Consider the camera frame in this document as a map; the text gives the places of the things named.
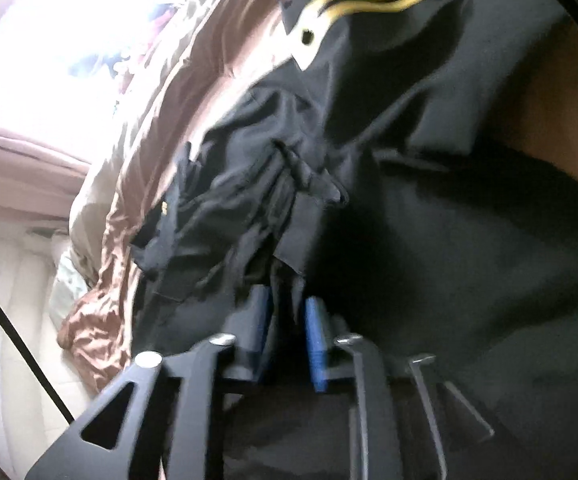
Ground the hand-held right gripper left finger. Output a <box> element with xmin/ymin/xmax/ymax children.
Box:
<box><xmin>25</xmin><ymin>285</ymin><xmax>276</xmax><ymax>480</ymax></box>

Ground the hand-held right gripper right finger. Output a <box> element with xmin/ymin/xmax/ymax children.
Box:
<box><xmin>303</xmin><ymin>297</ymin><xmax>497</xmax><ymax>480</ymax></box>

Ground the black gold-striped track jacket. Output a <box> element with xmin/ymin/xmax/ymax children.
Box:
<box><xmin>129</xmin><ymin>0</ymin><xmax>578</xmax><ymax>480</ymax></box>

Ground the pile of colourful clothes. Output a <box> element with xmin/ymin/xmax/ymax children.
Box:
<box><xmin>109</xmin><ymin>0</ymin><xmax>190</xmax><ymax>111</ymax></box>

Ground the pale green pillow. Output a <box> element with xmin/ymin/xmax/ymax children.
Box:
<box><xmin>49</xmin><ymin>252</ymin><xmax>94</xmax><ymax>331</ymax></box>

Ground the beige duvet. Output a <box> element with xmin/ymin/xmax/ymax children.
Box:
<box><xmin>69</xmin><ymin>0</ymin><xmax>250</xmax><ymax>281</ymax></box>

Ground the white padded headboard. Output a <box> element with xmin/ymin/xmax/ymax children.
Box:
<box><xmin>0</xmin><ymin>230</ymin><xmax>94</xmax><ymax>461</ymax></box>

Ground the brown fleece blanket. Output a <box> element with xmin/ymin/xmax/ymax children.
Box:
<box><xmin>56</xmin><ymin>0</ymin><xmax>578</xmax><ymax>391</ymax></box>

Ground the pink curtain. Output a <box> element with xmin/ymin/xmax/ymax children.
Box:
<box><xmin>0</xmin><ymin>125</ymin><xmax>94</xmax><ymax>226</ymax></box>

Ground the black cable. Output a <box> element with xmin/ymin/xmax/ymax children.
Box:
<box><xmin>0</xmin><ymin>260</ymin><xmax>76</xmax><ymax>426</ymax></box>

